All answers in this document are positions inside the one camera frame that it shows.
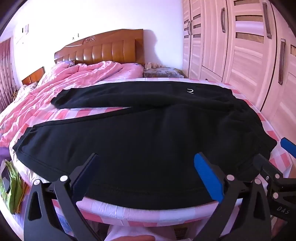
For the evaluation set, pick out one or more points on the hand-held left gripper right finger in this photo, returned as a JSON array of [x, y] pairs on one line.
[[208, 178]]

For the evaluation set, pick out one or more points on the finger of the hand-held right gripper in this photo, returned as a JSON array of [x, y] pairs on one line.
[[288, 145], [266, 165]]

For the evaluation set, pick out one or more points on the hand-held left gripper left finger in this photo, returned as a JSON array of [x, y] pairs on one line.
[[84, 176]]

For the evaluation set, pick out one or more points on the black pants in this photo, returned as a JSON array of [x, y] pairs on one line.
[[143, 129]]

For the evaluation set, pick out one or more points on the bed with pink checkered sheet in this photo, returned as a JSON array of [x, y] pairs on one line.
[[272, 136]]

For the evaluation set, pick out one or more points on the green bag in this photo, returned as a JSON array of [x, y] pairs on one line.
[[14, 185]]

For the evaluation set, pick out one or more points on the person's white garment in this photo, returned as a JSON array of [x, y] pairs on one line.
[[141, 231]]

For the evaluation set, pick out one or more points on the pink quilt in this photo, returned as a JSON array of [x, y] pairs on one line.
[[62, 85]]

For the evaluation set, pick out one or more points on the light wooden wardrobe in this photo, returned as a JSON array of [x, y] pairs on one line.
[[240, 51]]

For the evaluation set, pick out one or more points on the wooden headboard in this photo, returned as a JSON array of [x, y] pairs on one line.
[[33, 75], [101, 47]]

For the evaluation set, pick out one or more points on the cloth-covered nightstand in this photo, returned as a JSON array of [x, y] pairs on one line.
[[161, 72]]

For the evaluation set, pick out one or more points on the small items on nightstand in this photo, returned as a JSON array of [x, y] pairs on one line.
[[150, 65]]

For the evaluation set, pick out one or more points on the pink patterned curtain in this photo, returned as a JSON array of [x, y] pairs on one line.
[[6, 71]]

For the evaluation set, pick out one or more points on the wall switch panel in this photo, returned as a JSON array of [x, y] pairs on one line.
[[25, 29]]

